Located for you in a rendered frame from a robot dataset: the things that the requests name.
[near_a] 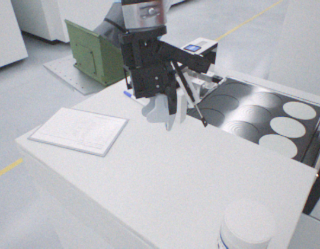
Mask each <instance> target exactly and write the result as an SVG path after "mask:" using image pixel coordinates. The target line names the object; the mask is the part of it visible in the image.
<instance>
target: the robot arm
mask: <svg viewBox="0 0 320 249"><path fill-rule="evenodd" d="M173 1H174V0H115V1H114V2H113V4H112V6H111V8H110V10H109V12H108V13H107V15H106V16H105V18H104V19H103V21H102V23H101V24H100V25H99V26H98V27H96V29H95V30H93V31H94V32H96V33H98V34H100V35H101V36H103V37H104V38H105V39H106V40H108V41H109V42H110V43H112V44H113V45H115V47H117V48H118V49H120V50H121V53H122V57H123V62H124V65H123V70H124V75H125V79H126V87H127V90H131V89H132V90H133V96H134V97H135V99H138V98H150V102H149V103H148V104H147V105H145V106H144V107H143V108H142V115H143V116H144V117H147V121H148V122H149V123H164V125H165V128H166V130H167V131H170V130H171V128H172V125H173V124H174V121H175V118H176V113H177V104H178V97H177V89H176V78H175V72H174V68H173V66H172V65H171V60H174V61H176V62H178V63H180V64H182V65H185V66H187V67H188V69H189V70H191V71H192V72H194V73H198V74H201V73H203V74H207V71H208V70H209V68H210V65H211V62H209V61H208V60H207V58H205V57H203V56H202V55H197V54H194V55H193V54H191V53H188V52H186V51H184V50H182V49H179V48H178V47H176V46H173V45H171V44H169V43H167V42H165V41H162V40H160V38H161V37H162V36H163V35H166V34H167V26H166V25H165V24H166V23H167V12H168V10H169V9H170V7H171V5H172V3H173ZM127 32H128V33H127ZM145 44H146V45H145ZM126 72H129V77H130V81H129V84H128V83H127V74H126Z"/></svg>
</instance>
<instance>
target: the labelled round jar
mask: <svg viewBox="0 0 320 249"><path fill-rule="evenodd" d="M275 225H276V222H275V220H274V218H273V216H272V214H271V212H270V211H269V210H268V209H267V208H266V207H265V206H263V205H262V204H260V203H258V202H256V201H253V200H249V199H238V200H234V201H233V202H231V203H230V204H228V206H227V207H226V209H225V212H224V215H223V219H222V225H221V228H220V231H219V236H218V239H217V244H216V249H267V247H268V245H269V243H270V241H271V239H272V237H273V235H274V231H275Z"/></svg>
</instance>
